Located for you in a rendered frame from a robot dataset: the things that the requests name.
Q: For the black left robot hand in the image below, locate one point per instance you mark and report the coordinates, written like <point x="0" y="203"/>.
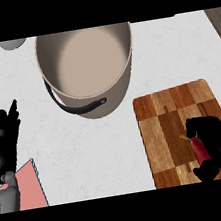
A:
<point x="6" y="145"/>

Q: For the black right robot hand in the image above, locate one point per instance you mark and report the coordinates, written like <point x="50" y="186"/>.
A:
<point x="218" y="139"/>

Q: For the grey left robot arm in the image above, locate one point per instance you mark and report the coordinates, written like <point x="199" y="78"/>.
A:
<point x="7" y="196"/>

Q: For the wooden cutting board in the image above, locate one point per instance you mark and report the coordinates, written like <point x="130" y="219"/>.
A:
<point x="167" y="134"/>

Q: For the pink notebook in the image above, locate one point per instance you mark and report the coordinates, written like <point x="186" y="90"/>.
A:
<point x="29" y="189"/>

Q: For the grey round object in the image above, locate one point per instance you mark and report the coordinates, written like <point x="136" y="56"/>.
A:
<point x="11" y="44"/>

